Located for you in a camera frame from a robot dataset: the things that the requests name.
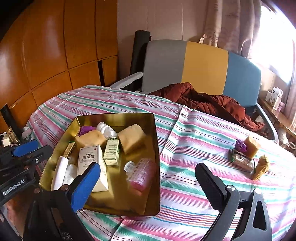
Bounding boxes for gold metal tray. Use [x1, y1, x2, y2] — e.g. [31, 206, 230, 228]
[39, 113, 161, 219]

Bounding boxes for white plastic wad front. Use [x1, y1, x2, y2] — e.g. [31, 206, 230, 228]
[63, 164, 77, 185]

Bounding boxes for green white medicine box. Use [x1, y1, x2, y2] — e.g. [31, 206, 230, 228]
[103, 138, 119, 166]

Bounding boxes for glass bedside table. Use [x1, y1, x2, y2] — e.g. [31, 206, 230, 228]
[1, 126, 32, 147]

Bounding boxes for rust red jacket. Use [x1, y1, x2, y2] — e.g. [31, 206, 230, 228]
[150, 82, 264, 132]

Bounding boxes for white boxes on shelf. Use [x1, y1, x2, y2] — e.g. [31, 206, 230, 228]
[265, 87, 285, 111]

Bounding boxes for purple wrapper on bed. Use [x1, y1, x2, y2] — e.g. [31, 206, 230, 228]
[235, 139, 247, 153]

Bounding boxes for pink clear pill organizer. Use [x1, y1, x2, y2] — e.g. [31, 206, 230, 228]
[124, 158, 156, 192]

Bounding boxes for white cardboard box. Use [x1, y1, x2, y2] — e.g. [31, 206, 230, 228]
[77, 145, 109, 192]

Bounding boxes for green snack bar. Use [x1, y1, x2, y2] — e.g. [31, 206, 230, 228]
[230, 149, 255, 174]

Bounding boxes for person's left hand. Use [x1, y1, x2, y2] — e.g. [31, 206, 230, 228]
[6, 196, 26, 237]

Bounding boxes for wooden wardrobe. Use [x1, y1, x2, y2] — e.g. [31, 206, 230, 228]
[1, 1, 118, 128]

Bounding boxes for white plastic wad in tray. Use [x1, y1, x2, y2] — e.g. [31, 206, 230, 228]
[96, 122, 118, 139]

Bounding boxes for purple wrapper in tray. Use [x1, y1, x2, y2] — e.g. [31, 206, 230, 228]
[78, 126, 96, 136]

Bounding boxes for tan sponge in tray right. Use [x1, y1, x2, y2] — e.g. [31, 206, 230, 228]
[117, 124, 146, 154]

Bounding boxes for white foam block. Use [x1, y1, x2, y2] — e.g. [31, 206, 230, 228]
[51, 156, 69, 191]

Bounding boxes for orange sponge on bed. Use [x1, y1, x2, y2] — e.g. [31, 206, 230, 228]
[243, 136, 260, 159]

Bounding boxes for tan sponge in tray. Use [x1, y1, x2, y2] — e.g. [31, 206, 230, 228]
[75, 130, 107, 150]
[117, 124, 146, 154]

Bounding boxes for tan sponge in tray left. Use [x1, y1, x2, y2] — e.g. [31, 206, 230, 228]
[75, 130, 107, 150]

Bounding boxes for yellow plush toy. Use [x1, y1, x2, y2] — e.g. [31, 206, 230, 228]
[252, 156, 269, 181]

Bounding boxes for wooden side shelf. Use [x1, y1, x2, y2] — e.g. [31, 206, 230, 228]
[258, 97, 295, 139]

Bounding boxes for beige patterned curtain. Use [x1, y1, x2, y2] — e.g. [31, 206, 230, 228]
[199, 0, 261, 58]

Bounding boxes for tricolour fabric chair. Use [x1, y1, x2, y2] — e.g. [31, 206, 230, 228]
[112, 40, 278, 142]

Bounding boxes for striped bed sheet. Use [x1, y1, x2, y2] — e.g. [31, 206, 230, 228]
[25, 84, 296, 241]

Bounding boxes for green wrapped snack bar tray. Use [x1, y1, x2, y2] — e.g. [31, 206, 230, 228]
[62, 142, 76, 159]

